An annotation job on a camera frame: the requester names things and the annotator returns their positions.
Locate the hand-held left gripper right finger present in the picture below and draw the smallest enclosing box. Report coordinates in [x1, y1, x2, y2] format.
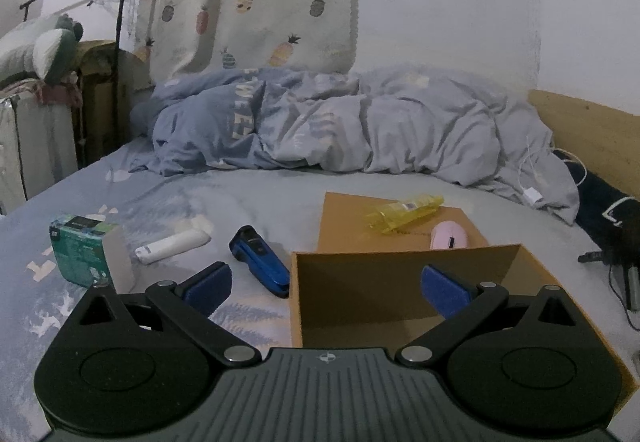
[397, 264, 591, 368]

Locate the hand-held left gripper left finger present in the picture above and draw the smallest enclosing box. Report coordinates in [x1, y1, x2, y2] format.
[64, 262, 262, 369]

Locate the brown cardboard box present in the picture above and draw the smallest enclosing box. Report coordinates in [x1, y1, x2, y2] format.
[290, 244, 636, 418]

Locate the yellow plastic bottle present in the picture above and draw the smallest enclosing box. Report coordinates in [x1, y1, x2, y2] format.
[364, 193, 445, 236]

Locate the white tube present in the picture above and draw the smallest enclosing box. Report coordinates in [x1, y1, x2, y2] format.
[135, 229, 211, 265]

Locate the pink computer mouse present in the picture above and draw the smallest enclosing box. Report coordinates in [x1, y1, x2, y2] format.
[430, 221, 470, 251]

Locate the blue electric shaver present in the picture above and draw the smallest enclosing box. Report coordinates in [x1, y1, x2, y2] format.
[228, 225, 292, 299]

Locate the green packaged box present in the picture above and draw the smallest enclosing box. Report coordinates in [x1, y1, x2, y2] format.
[48, 214, 137, 295]

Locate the grey-blue quilt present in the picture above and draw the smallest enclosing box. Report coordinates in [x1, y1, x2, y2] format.
[129, 64, 581, 227]

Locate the black tripod stand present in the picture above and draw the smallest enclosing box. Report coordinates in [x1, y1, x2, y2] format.
[577, 242, 640, 313]

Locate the dark cloth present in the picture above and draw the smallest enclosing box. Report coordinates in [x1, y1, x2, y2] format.
[575, 157, 640, 253]

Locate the wooden headboard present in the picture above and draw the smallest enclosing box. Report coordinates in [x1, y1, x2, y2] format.
[527, 89, 640, 203]

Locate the white storage bag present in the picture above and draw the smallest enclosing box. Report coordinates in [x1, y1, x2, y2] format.
[0, 92, 78, 215]

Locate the pink cloth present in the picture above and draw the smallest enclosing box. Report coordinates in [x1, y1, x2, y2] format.
[35, 76, 83, 110]

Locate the black metal clothes rack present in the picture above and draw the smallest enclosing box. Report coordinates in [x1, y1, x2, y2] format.
[19, 0, 146, 92]

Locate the green white plush toy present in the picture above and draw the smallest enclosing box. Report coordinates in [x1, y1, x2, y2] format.
[0, 14, 85, 85]

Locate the white charger cable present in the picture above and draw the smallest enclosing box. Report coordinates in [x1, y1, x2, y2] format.
[517, 136, 588, 195]

